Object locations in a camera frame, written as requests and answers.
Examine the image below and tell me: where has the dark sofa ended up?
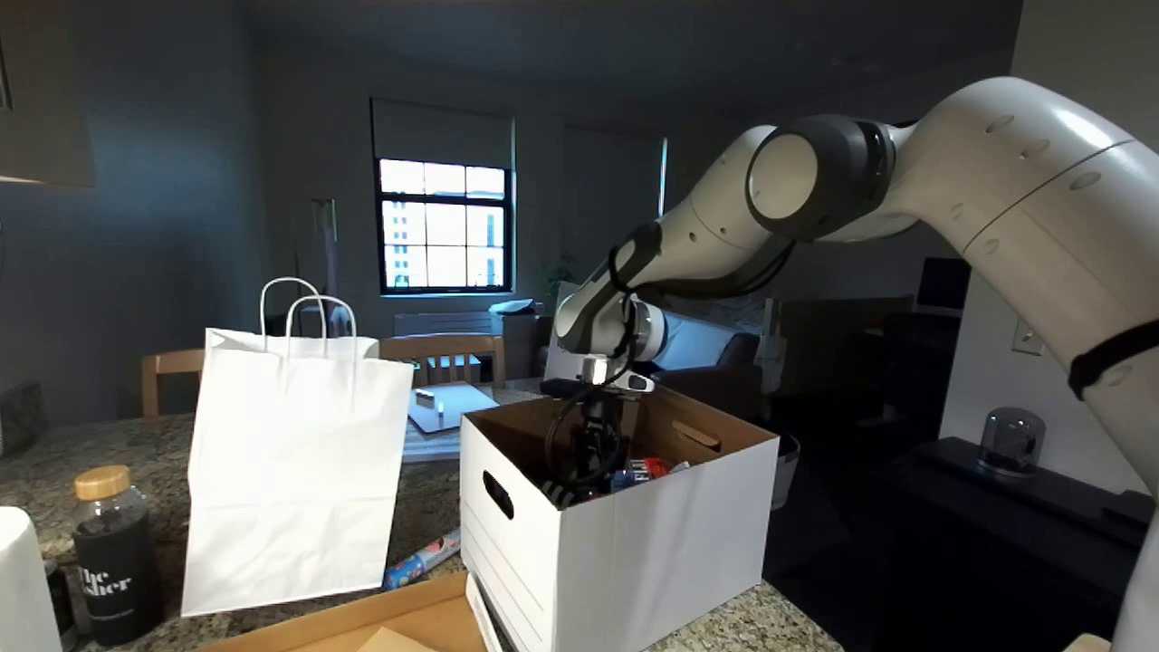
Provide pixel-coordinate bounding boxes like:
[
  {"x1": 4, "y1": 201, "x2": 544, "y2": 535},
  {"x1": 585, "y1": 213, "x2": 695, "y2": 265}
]
[{"x1": 650, "y1": 306, "x2": 772, "y2": 420}]

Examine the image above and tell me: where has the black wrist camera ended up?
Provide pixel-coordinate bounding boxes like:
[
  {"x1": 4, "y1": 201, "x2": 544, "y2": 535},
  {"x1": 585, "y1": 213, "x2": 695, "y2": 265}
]
[{"x1": 535, "y1": 377, "x2": 609, "y2": 407}]

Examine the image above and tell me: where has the white countertop appliance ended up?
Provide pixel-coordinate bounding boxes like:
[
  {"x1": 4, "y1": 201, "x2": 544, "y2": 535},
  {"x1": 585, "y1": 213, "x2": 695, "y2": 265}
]
[{"x1": 0, "y1": 504, "x2": 64, "y2": 652}]

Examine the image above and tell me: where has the dark jar with wooden lid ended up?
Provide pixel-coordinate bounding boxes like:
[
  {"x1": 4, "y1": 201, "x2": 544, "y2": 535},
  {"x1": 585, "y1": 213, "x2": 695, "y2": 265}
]
[{"x1": 64, "y1": 463, "x2": 160, "y2": 647}]

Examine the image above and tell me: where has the black low cabinet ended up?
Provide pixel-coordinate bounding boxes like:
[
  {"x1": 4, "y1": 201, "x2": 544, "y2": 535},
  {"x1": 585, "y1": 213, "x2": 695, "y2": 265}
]
[{"x1": 865, "y1": 434, "x2": 1156, "y2": 652}]

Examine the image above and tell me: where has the white bag with print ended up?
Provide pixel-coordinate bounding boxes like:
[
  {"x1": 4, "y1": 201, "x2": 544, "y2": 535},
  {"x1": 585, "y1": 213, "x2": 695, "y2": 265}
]
[{"x1": 540, "y1": 280, "x2": 596, "y2": 389}]

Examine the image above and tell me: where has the white paper bag with handles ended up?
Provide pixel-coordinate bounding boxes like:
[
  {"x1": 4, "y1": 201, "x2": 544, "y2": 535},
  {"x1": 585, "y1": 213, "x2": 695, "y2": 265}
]
[{"x1": 178, "y1": 271, "x2": 416, "y2": 621}]

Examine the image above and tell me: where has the white window blind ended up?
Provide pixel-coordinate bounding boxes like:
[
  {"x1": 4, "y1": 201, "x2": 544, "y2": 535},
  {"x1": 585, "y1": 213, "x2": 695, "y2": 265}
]
[{"x1": 371, "y1": 97, "x2": 521, "y2": 174}]

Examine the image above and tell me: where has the dark monitor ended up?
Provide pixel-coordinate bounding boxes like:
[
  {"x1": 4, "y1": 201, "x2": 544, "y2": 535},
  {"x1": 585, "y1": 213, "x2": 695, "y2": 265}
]
[{"x1": 914, "y1": 255, "x2": 970, "y2": 318}]

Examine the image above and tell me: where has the glass dome jar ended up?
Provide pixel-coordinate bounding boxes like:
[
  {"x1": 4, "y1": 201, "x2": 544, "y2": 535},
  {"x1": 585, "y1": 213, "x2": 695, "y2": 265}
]
[{"x1": 973, "y1": 407, "x2": 1050, "y2": 478}]

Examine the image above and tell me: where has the blue snack packet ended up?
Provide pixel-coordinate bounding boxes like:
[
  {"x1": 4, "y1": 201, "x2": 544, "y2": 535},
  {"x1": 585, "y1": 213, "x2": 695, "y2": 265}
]
[{"x1": 379, "y1": 530, "x2": 464, "y2": 592}]

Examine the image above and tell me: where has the pale flat box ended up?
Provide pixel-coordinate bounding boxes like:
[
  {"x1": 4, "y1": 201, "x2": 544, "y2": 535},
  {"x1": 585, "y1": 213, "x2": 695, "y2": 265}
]
[{"x1": 406, "y1": 382, "x2": 505, "y2": 463}]

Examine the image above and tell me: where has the brown cardboard box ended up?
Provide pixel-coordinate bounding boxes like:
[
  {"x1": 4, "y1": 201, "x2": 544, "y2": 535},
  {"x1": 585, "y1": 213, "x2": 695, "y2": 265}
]
[{"x1": 195, "y1": 565, "x2": 517, "y2": 652}]

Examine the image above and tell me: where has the white cardboard box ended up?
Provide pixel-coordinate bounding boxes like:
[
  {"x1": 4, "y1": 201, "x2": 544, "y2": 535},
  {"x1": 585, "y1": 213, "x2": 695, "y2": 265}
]
[{"x1": 456, "y1": 382, "x2": 784, "y2": 652}]

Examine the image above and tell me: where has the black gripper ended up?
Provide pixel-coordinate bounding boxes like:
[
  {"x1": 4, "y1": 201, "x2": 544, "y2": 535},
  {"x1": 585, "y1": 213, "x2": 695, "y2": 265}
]
[{"x1": 557, "y1": 395, "x2": 638, "y2": 484}]

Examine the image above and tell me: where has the wooden chair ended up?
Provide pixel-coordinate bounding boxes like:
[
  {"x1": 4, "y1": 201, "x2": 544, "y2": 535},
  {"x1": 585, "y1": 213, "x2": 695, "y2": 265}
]
[
  {"x1": 378, "y1": 333, "x2": 509, "y2": 391},
  {"x1": 137, "y1": 344, "x2": 210, "y2": 420}
]

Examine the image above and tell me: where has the large grid window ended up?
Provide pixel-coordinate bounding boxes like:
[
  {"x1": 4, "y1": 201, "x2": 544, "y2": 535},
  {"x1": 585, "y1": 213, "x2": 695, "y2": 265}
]
[{"x1": 378, "y1": 157, "x2": 515, "y2": 297}]

